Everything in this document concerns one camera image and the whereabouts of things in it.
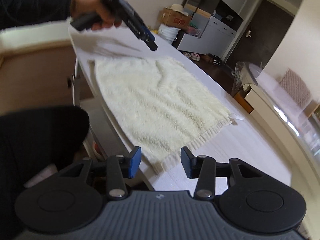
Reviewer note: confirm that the straw hat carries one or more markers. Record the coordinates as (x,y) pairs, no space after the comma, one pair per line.
(178,8)

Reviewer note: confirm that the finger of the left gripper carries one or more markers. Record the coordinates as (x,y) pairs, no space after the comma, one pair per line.
(150,42)
(146,35)

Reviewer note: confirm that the white plastic bucket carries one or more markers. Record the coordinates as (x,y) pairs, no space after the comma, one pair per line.
(169,34)

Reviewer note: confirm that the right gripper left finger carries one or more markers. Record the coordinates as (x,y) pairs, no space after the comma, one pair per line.
(118,168)

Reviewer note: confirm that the grey white cabinet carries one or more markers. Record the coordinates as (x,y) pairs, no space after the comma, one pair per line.
(213,26)

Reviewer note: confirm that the dining table with glass top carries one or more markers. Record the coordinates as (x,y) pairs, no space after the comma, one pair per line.
(285,122)

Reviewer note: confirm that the person's left hand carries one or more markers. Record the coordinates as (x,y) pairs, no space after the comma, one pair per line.
(80,7)

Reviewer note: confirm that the quilted beige chair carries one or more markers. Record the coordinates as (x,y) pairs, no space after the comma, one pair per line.
(295,87)

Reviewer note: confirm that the cream terry towel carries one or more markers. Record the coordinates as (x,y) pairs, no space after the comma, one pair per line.
(159,106)

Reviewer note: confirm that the dark brown door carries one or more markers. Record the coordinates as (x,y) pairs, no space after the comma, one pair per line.
(262,36)

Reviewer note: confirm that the person's left forearm black sleeve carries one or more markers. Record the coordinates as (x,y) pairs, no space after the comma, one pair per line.
(18,13)

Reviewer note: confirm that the cardboard box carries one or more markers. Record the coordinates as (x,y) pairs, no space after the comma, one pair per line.
(174,19)

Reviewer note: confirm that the shoes on floor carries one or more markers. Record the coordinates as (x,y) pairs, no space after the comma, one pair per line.
(209,58)

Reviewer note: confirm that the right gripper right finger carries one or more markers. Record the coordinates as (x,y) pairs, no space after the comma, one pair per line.
(202,168)

